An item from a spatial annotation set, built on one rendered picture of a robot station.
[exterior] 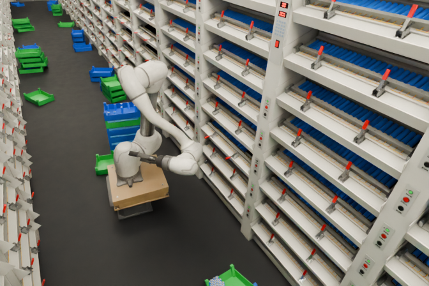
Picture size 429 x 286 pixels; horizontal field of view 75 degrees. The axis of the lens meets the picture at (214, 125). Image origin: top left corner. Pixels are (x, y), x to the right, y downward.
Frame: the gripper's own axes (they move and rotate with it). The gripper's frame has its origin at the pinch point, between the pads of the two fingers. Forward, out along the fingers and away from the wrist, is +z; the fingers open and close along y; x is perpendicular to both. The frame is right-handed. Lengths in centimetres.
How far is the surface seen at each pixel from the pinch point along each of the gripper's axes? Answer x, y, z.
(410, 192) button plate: 0, -45, -135
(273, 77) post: 44, -34, -81
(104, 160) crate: 0, 62, 74
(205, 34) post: 82, -16, -30
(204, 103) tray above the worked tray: 52, 23, -25
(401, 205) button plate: -4, -39, -134
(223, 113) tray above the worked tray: 44, 18, -43
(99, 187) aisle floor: -24, 46, 56
